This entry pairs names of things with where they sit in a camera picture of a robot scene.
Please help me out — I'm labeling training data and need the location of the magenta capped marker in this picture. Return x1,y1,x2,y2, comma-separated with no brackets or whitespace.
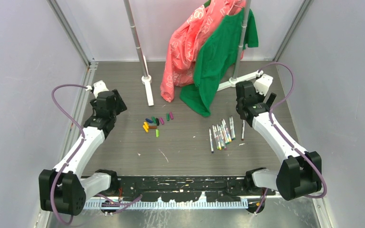
241,120,246,141

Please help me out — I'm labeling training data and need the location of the perforated metal rail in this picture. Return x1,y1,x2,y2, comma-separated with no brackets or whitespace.
83,199,248,210

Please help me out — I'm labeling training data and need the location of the clear capped green marker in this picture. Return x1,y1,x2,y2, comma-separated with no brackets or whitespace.
224,126,231,143

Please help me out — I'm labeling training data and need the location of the orange capped marker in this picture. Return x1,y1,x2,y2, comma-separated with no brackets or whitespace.
212,125,222,150

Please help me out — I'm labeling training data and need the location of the clothes rack pole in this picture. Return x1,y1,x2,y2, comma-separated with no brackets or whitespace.
123,0,154,106
217,0,259,92

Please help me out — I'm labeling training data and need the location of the yellow capped marker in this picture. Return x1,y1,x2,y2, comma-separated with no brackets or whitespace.
216,124,226,150

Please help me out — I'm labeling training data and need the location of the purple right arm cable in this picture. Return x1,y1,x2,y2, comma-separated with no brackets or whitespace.
254,62,328,215

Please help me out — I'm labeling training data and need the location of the left clothes rack pole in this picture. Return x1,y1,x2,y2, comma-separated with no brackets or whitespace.
123,0,154,106

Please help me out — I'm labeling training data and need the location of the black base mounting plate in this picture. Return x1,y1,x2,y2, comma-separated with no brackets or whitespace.
101,176,276,213

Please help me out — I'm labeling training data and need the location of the blue capped marker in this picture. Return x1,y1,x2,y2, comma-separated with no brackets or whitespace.
221,119,231,144

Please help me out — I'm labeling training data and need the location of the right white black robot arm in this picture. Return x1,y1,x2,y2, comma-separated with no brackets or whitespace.
235,73,325,200

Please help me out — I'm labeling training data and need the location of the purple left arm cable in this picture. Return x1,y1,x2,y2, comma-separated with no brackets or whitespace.
50,84,143,226

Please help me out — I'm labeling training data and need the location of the pink patterned garment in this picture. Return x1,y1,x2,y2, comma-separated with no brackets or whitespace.
160,0,246,103

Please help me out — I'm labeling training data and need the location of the right clothes rack pole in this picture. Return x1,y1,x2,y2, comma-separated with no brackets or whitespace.
217,0,259,92

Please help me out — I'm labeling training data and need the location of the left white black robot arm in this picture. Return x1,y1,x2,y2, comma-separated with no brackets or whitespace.
38,80,127,216

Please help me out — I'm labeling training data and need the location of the light green capped marker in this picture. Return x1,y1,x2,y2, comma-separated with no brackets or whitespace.
209,128,214,154

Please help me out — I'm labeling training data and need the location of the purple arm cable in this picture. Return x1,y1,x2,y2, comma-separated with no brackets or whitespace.
50,84,143,226
254,62,328,215

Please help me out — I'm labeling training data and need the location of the brown capped marker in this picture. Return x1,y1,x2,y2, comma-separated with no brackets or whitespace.
219,125,227,146

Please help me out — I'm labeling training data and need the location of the green t-shirt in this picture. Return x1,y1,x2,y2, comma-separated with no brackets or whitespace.
180,10,259,117

